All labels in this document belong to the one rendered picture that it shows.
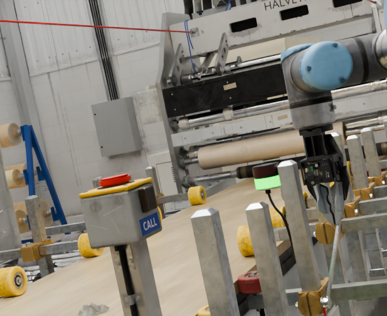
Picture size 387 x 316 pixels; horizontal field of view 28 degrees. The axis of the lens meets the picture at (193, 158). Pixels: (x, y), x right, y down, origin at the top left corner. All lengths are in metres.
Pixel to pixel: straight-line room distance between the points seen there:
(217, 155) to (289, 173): 2.53
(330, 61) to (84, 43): 10.75
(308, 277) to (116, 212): 0.83
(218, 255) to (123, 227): 0.30
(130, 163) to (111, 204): 10.97
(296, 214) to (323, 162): 0.14
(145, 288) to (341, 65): 0.69
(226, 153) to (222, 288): 2.98
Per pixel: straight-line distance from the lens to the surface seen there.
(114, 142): 11.75
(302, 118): 1.63
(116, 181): 0.96
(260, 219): 1.44
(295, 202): 1.68
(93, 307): 1.80
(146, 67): 11.64
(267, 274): 1.46
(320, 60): 1.50
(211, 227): 1.20
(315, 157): 1.62
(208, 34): 4.48
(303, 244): 1.70
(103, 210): 0.95
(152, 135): 11.67
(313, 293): 1.70
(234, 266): 1.97
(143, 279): 0.98
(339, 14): 4.28
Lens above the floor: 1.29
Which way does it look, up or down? 3 degrees down
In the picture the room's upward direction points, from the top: 12 degrees counter-clockwise
